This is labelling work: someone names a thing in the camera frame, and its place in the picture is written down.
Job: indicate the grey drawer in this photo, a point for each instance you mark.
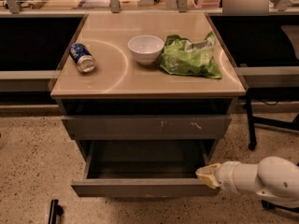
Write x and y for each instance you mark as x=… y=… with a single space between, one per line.
x=156 y=127
x=144 y=169

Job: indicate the grey top drawer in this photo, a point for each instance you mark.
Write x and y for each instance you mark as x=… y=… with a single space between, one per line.
x=156 y=127

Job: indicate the white bowl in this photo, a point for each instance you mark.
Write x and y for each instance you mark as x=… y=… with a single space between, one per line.
x=145 y=49

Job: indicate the grey drawer cabinet beige top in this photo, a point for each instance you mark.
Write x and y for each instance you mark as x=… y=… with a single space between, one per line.
x=122 y=87

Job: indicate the black chair caster leg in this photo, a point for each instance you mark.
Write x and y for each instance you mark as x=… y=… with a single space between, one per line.
x=274 y=207

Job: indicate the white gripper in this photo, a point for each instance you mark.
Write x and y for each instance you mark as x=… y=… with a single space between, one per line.
x=224 y=175

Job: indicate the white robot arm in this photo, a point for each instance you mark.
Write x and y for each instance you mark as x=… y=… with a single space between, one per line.
x=273 y=179

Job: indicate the green chip bag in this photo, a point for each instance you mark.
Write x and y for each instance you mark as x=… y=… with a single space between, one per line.
x=182 y=57

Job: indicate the blue soda can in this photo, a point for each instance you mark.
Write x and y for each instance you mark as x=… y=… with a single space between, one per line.
x=82 y=57

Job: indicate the black table leg frame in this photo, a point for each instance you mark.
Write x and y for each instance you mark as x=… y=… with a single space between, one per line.
x=252 y=121

